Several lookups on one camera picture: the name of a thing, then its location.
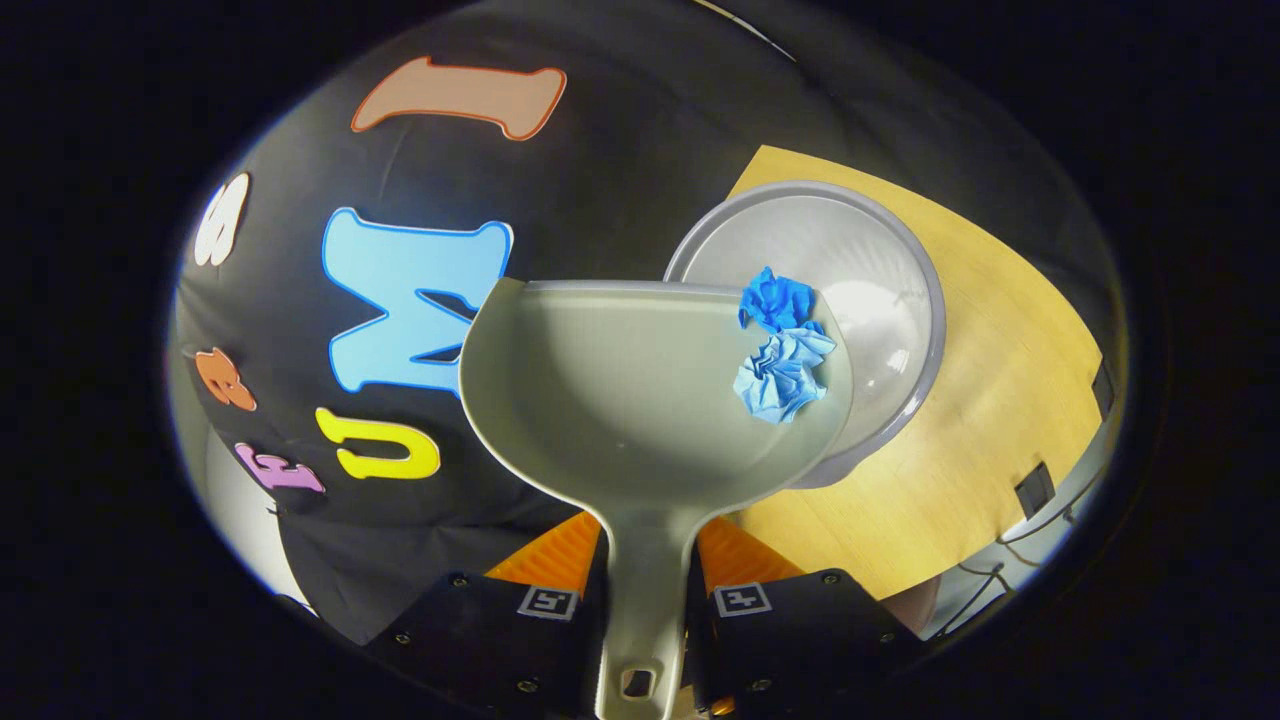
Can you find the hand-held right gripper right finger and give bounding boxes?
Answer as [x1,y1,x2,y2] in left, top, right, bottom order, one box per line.
[685,515,927,719]

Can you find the white dustpan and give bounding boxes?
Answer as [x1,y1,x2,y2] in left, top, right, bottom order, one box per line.
[458,277,857,720]

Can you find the white ribbed garbage bin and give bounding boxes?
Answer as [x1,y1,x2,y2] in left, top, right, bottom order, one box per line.
[663,180,948,491]

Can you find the black floor cable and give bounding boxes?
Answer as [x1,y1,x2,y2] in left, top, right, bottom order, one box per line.
[955,498,1093,623]

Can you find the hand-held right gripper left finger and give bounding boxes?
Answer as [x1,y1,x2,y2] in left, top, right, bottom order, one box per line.
[363,510,612,717]

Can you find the light blue paper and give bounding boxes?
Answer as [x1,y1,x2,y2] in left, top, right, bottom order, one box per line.
[733,328,838,425]

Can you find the black floor box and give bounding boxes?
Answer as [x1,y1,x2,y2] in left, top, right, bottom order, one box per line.
[1014,461,1057,520]

